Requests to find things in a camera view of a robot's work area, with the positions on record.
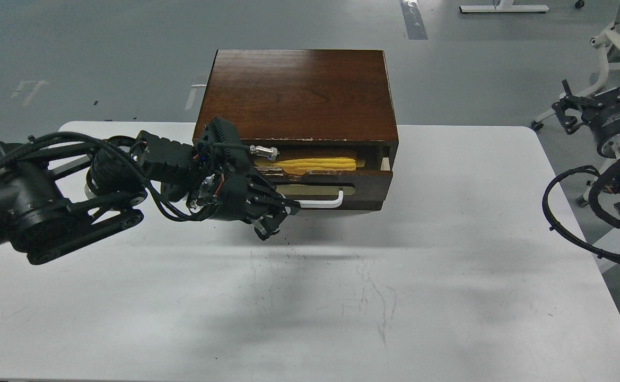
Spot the yellow corn cob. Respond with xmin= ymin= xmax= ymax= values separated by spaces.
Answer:
xmin=254 ymin=155 xmax=357 ymax=176

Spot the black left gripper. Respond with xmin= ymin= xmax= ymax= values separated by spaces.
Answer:
xmin=187 ymin=118 xmax=301 ymax=241

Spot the grey floor tape strip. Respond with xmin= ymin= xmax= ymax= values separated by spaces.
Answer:
xmin=399 ymin=0 xmax=429 ymax=41

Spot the dark wooden cabinet box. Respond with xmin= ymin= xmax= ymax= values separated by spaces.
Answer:
xmin=194 ymin=50 xmax=399 ymax=162

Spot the white table leg base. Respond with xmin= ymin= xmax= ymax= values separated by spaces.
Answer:
xmin=458 ymin=1 xmax=549 ymax=14

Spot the wooden drawer with white handle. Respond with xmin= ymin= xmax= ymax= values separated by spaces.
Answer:
xmin=251 ymin=145 xmax=393 ymax=211

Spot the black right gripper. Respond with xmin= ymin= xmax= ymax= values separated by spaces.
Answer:
xmin=552 ymin=80 xmax=620 ymax=159

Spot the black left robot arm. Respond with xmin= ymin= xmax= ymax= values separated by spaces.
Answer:
xmin=0 ymin=118 xmax=301 ymax=264

